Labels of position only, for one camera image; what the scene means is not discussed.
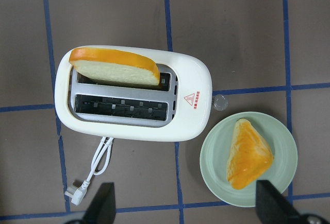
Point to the white toaster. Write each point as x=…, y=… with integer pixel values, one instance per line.
x=176, y=110

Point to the light green plate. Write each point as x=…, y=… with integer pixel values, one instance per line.
x=215, y=152

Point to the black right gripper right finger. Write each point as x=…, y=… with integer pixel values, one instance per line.
x=272, y=207

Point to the bread piece on plate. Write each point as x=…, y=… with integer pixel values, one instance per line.
x=250, y=155

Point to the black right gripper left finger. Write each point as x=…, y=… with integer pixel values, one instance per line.
x=102, y=208

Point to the bread slice in toaster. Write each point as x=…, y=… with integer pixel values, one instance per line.
x=105, y=65

